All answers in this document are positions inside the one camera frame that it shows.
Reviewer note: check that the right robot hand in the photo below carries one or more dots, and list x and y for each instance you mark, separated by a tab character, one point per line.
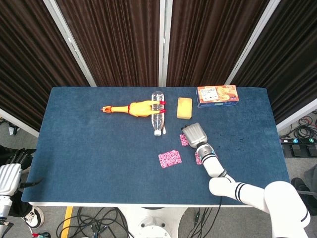
195	135

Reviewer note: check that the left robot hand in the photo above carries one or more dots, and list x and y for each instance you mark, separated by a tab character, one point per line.
10	177

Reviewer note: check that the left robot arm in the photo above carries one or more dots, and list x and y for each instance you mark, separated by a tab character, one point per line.
5	208

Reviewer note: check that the yellow sponge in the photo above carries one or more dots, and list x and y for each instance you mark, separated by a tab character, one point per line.
184	108

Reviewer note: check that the bystander black trousers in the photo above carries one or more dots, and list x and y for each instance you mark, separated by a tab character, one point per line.
18	205

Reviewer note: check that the clear plastic bottle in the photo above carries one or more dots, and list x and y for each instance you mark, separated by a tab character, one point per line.
158	122

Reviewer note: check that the orange cookie box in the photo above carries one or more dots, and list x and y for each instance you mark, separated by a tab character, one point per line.
218	96

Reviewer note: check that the white black sneaker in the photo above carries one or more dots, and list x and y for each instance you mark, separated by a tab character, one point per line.
33	217

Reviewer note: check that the yellow rubber chicken toy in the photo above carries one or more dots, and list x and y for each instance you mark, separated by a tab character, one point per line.
138	109

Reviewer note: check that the yellow floor tape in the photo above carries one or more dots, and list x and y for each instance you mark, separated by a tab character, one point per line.
67	221

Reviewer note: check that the blue fabric table cover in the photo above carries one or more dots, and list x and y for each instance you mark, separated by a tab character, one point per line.
99	161

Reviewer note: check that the brown pleated curtain panel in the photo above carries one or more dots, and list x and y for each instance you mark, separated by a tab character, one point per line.
116	42
210	42
292	62
29	62

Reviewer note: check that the black foot pedal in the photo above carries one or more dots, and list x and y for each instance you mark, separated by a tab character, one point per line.
297	150
312	150

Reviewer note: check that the white aluminium partition rail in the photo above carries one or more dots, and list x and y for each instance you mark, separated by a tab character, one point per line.
297	114
17	122

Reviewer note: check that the white aluminium partition post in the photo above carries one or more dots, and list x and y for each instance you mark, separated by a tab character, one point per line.
165	42
70	43
251	42

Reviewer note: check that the white table pedestal base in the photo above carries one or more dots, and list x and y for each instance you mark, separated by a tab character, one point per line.
152	223

